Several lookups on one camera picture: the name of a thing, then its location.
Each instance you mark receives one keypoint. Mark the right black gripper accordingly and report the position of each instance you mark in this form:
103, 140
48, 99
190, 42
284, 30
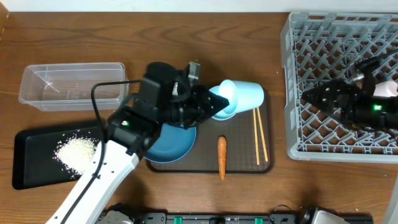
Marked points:
335, 87

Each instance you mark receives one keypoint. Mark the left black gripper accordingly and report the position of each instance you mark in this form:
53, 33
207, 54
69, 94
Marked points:
204, 106

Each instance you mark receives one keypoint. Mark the light blue bowl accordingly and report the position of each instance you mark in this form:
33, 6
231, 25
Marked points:
221, 115

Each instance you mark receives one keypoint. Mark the light blue cup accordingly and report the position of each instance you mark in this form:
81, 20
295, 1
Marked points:
242, 96

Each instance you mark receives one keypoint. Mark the dark blue bowl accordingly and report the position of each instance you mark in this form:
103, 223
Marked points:
172, 144

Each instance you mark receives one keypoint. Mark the wooden chopstick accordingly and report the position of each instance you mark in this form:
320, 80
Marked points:
262, 135
255, 136

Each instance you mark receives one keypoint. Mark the pink cup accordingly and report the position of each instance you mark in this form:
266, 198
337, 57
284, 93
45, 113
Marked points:
386, 89

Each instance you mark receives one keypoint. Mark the pile of white rice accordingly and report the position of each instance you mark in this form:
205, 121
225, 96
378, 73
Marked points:
75, 154

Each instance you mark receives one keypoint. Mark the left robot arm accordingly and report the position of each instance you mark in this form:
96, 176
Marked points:
166, 96

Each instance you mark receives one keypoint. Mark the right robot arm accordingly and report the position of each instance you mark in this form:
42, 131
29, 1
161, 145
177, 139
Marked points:
387, 116

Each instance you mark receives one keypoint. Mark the grey dishwasher rack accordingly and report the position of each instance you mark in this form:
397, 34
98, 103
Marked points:
317, 47

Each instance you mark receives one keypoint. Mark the orange carrot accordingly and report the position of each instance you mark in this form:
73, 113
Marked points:
222, 147

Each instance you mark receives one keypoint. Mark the crumpled aluminium foil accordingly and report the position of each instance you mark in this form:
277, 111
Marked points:
175, 89

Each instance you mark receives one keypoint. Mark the brown serving tray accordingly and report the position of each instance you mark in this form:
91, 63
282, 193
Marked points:
240, 154

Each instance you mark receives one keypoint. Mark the clear plastic bin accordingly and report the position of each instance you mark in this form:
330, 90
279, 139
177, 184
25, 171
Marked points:
66, 86

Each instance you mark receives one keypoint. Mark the black tray bin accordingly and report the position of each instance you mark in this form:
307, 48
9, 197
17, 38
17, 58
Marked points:
33, 165

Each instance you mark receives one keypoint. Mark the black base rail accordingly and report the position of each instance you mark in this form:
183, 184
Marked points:
280, 214

